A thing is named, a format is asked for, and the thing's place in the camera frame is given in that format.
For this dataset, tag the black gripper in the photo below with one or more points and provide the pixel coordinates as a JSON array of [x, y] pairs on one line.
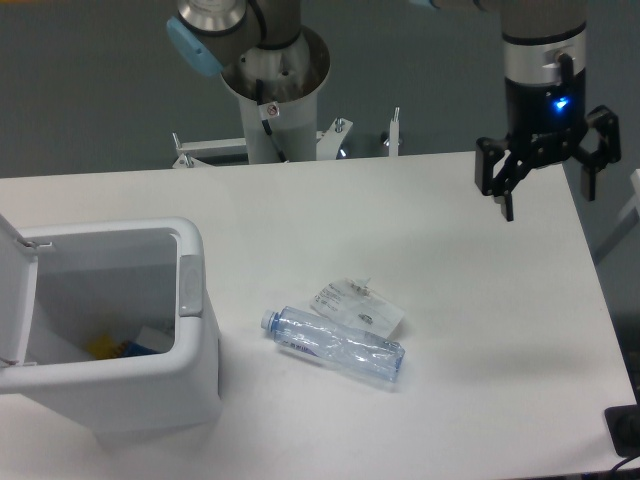
[[546, 123]]

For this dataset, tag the clear plastic wrapper bag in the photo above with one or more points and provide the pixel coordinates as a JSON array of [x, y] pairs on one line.
[[353, 304]]

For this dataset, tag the clear plastic water bottle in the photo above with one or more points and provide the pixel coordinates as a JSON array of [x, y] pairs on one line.
[[352, 348]]

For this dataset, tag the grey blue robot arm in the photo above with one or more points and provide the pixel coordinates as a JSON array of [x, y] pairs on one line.
[[544, 42]]

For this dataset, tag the blue trash in bin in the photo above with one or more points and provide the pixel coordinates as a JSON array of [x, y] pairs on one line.
[[130, 349]]

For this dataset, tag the white trash can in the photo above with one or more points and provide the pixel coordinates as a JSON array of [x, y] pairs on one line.
[[114, 278]]

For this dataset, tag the yellow trash in bin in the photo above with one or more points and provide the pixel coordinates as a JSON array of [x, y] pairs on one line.
[[103, 347]]

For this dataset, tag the black device at table edge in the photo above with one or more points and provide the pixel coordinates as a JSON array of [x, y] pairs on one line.
[[623, 425]]

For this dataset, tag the white paper in bin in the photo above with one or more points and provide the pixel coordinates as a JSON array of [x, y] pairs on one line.
[[155, 340]]

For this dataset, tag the white frame at right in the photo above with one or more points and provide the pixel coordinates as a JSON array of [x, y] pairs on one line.
[[626, 219]]

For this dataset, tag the white metal base frame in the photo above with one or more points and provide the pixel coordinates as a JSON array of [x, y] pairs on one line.
[[293, 145]]

